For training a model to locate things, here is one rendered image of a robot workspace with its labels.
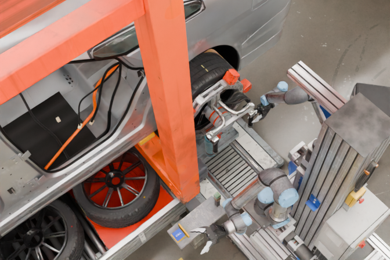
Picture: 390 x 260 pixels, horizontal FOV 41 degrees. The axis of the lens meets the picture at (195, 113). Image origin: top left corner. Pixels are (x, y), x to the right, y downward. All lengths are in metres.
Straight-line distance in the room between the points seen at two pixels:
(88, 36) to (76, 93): 2.20
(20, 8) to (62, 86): 2.52
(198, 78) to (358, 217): 1.38
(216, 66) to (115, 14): 1.82
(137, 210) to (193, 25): 1.47
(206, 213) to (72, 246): 1.00
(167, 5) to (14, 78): 0.63
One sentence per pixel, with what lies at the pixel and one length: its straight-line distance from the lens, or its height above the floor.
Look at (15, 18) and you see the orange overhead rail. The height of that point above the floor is 3.00.
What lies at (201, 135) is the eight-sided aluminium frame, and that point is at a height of 0.66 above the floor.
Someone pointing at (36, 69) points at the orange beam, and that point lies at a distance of 1.90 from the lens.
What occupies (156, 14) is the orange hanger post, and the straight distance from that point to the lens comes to 2.03.
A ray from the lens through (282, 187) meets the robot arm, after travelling 2.91.
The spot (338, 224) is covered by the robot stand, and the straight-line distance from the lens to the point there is 3.14.
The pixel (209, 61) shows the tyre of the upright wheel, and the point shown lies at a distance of 3.68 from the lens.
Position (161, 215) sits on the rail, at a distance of 3.99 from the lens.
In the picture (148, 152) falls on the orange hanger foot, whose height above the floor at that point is 0.68.
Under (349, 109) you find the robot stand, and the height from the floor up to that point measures 2.03.
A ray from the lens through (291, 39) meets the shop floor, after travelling 5.30.
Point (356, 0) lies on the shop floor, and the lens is 5.75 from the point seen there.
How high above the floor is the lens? 4.15
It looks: 60 degrees down
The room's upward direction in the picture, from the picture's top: 5 degrees counter-clockwise
